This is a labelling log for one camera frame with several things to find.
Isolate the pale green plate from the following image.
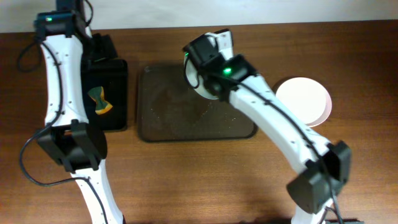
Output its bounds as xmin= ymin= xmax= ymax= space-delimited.
xmin=183 ymin=52 xmax=218 ymax=100

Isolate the green yellow sponge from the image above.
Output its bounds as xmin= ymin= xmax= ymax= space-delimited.
xmin=88 ymin=86 xmax=113 ymax=115

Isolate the pink plate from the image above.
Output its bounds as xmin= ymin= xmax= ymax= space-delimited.
xmin=275 ymin=77 xmax=333 ymax=128

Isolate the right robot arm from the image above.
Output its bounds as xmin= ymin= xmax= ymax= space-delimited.
xmin=183 ymin=31 xmax=352 ymax=223

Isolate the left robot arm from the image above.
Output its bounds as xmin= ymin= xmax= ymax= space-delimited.
xmin=34 ymin=1 xmax=125 ymax=223

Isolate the dark brown tray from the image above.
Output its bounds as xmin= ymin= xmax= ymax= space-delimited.
xmin=137 ymin=64 xmax=258 ymax=142

